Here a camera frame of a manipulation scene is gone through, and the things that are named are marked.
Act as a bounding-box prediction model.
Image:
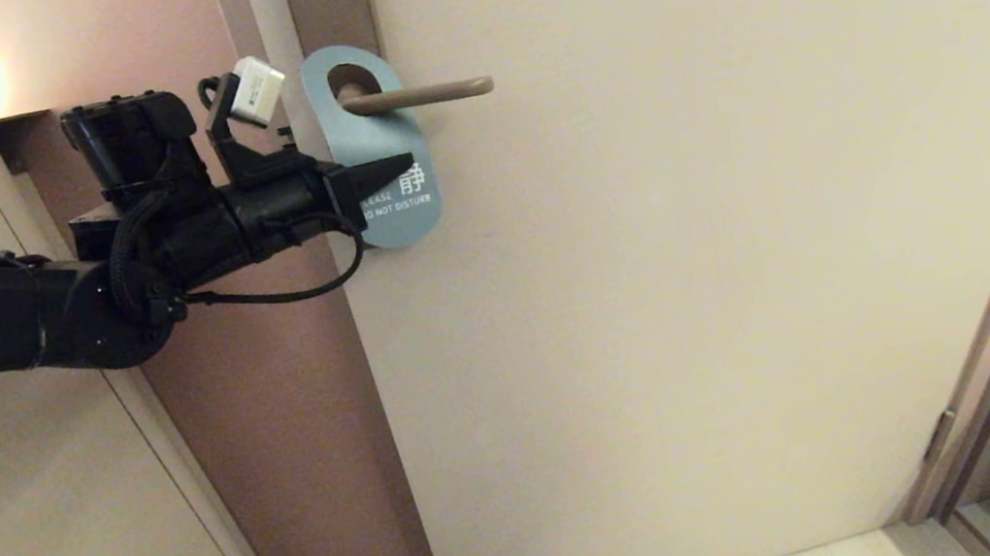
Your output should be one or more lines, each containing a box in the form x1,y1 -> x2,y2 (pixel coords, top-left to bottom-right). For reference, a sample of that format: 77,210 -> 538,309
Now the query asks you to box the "white door hanger sign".
296,33 -> 449,260

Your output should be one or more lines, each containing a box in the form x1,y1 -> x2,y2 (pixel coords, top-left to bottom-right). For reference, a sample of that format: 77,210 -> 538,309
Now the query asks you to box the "white room door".
243,0 -> 990,556

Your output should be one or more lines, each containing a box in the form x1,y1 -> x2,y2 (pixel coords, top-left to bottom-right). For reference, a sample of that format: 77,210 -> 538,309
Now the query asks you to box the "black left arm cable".
99,162 -> 374,329

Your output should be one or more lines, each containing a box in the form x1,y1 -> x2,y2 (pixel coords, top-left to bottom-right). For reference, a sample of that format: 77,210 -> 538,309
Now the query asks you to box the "beige door handle lever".
336,63 -> 497,122

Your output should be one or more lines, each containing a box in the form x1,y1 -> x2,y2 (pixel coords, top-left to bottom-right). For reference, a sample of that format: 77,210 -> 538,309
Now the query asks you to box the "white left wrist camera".
220,51 -> 293,133

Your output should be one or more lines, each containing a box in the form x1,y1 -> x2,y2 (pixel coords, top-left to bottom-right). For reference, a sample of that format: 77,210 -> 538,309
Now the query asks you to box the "metal frame hinge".
918,409 -> 963,465

